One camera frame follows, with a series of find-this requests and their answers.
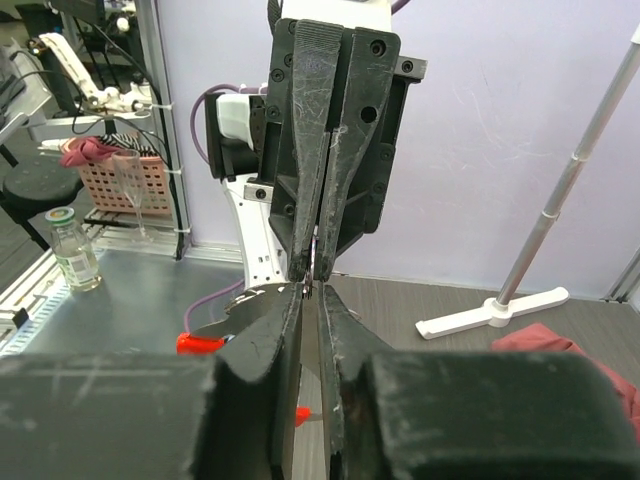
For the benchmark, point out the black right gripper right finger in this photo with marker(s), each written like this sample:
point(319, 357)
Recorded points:
point(392, 414)

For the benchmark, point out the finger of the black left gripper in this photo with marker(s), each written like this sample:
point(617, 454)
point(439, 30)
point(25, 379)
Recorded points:
point(368, 79)
point(316, 50)

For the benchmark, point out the perforated cable duct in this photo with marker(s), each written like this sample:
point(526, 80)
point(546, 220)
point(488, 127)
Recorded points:
point(30, 301)

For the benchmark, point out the red carabiner keyring with chain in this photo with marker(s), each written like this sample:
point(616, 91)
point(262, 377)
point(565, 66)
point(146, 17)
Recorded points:
point(242, 311)

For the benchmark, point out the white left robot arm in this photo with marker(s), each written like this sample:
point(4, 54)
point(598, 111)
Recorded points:
point(235, 125)

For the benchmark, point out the black round stool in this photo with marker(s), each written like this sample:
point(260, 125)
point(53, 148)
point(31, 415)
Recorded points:
point(33, 187)

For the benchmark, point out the white metal clothes rack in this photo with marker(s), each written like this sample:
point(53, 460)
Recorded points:
point(499, 310)

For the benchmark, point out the glass bottle with label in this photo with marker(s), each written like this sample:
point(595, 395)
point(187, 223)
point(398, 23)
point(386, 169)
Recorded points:
point(73, 250)

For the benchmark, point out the pink plastic basket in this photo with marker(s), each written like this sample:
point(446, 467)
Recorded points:
point(111, 185)

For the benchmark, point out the crumpled maroon t-shirt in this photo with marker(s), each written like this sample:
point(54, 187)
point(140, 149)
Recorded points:
point(537, 339)

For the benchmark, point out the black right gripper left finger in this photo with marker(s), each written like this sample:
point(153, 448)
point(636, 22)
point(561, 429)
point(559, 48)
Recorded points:
point(148, 416)

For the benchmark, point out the clear wine glass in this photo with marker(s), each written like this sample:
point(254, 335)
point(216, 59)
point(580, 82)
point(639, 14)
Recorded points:
point(131, 179)

